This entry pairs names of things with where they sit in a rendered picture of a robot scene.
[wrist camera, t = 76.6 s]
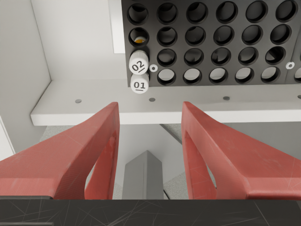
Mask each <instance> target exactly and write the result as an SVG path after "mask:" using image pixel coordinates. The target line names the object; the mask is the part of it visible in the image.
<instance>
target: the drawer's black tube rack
mask: <svg viewBox="0 0 301 226"><path fill-rule="evenodd" d="M152 9H153V63H154V64H153V65H151V66H150V71H152V72H154V87H181V86H228V85H276V84H301V78H295V73H296V71H297V70H298V69H300V68H301V0H152ZM129 15H130V17H131V18H132V19H133V20H135V21H137V22H140V21H142V20H144V19H145V18H146V16H147V11H146V9H145V7H143V6H142V5H139V4H136V5H133V6H132V7H131V8H130V9H129ZM130 36H131V38H132V40H133V41H134V40H135V38H136V37H138V36H145V37H146V39H147V37H148V35H147V33H146V31H145V30H143V29H141V28H137V29H134V30H133V31H132V32H131V34H130ZM269 67H275V68H276V71H275V74H274V75H273V76H272V77H270V78H262V73H263V71H264V70H265V69H267V68H269ZM217 68H222V69H224V70H225V73H224V76H223V77H222V78H220V79H212V78H210V74H211V72H212V71H213V70H214V69H217ZM242 68H250V74H249V75H248V76H247V77H246V78H244V79H237V78H236V73H237V72H238V70H240V69H242ZM164 69H169V70H171V71H173V72H174V76H173V78H172V79H170V80H167V81H165V80H162V79H161V78H160V77H159V73H160V72H161V71H162V70H164ZM189 69H197V70H198V71H199V76H198V77H197V78H196V79H194V80H188V79H186V78H185V77H184V74H185V72H186V71H187V70H189Z"/></svg>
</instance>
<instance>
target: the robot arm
mask: <svg viewBox="0 0 301 226"><path fill-rule="evenodd" d="M181 134H182V147H183V158H184V166H185V175H186V182H187V189H188V196H189V199H188V200H113V199H112V197H113V190H114V183H115V176H116V166H117V159H118V148H119V135H120V116H119V105H118V102H111V103H110V104H108V105H107V106H106V107H104V108H103V109H101V110H100V111H98V112H97V113H96V114H94V115H93V116H91V117H90V118H88V119H87V120H85V121H83V122H82V123H80V124H77V125H75V126H73V127H71V128H69V129H67V130H65V131H63V132H60V133H58V134H56V135H54V136H52V137H50V138H48V139H46V140H44V141H42V142H40V143H37V144H35V145H33V146H31V147H29V148H27V149H25V150H22V151H20V152H18V153H16V154H14V155H12V156H10V157H8V158H5V159H3V160H1V161H0V226H301V160H299V159H297V158H295V157H292V156H291V155H289V154H286V153H284V152H282V151H280V150H278V149H276V148H274V147H271V146H269V145H267V144H265V143H263V142H261V141H259V140H256V139H254V138H252V137H250V136H248V135H246V134H244V133H241V132H239V131H237V130H235V129H233V128H231V127H229V126H227V125H225V124H223V123H221V122H219V121H217V120H215V119H213V118H212V117H210V116H209V115H208V114H206V113H205V112H203V111H202V110H200V109H199V108H198V107H196V106H195V105H193V104H192V103H190V102H188V101H184V102H183V105H182V116H181ZM206 164H207V165H206ZM94 165H95V166H94ZM207 166H208V168H209V169H210V171H211V173H212V174H213V176H214V178H215V182H216V188H215V186H214V184H213V182H212V179H211V177H210V175H209V172H208V169H207ZM93 167H94V170H93V173H92V175H91V178H90V180H89V182H88V184H87V186H86V188H85V184H86V179H87V177H88V175H89V173H90V171H91V170H92V168H93Z"/></svg>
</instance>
